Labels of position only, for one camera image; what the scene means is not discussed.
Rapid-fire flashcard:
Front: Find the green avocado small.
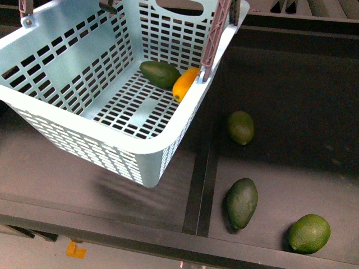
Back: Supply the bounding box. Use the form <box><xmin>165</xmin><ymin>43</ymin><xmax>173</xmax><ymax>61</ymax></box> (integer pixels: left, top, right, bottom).
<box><xmin>227</xmin><ymin>111</ymin><xmax>255</xmax><ymax>146</ymax></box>

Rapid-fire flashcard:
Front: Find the dark green avocado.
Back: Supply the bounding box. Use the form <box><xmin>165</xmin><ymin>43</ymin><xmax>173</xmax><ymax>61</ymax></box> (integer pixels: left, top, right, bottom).
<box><xmin>139</xmin><ymin>61</ymin><xmax>181</xmax><ymax>90</ymax></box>

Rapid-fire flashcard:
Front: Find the dark wooden display stand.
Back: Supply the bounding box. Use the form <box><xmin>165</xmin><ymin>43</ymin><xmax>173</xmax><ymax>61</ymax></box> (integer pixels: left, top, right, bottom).
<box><xmin>1</xmin><ymin>11</ymin><xmax>358</xmax><ymax>268</ymax></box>

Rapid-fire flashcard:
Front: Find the green avocado round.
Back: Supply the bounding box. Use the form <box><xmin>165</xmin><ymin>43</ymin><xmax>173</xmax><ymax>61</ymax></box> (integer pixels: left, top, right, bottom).
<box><xmin>288</xmin><ymin>214</ymin><xmax>331</xmax><ymax>254</ymax></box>

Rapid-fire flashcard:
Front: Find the orange floor tape marker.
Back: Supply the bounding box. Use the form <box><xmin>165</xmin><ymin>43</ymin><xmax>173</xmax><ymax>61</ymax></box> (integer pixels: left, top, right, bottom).
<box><xmin>66</xmin><ymin>240</ymin><xmax>87</xmax><ymax>259</ymax></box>

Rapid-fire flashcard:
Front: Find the light blue plastic basket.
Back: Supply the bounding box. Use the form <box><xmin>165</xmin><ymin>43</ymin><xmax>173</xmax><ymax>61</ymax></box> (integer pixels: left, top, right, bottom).
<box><xmin>1</xmin><ymin>1</ymin><xmax>250</xmax><ymax>188</ymax></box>

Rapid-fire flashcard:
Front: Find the yellow mango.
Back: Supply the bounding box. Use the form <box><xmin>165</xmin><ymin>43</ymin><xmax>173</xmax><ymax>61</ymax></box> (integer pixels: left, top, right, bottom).
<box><xmin>172</xmin><ymin>67</ymin><xmax>200</xmax><ymax>103</ymax></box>

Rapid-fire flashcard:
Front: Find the green avocado elongated dark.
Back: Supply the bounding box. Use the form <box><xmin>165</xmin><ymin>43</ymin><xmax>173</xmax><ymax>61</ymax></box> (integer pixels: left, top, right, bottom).
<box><xmin>226</xmin><ymin>178</ymin><xmax>259</xmax><ymax>229</ymax></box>

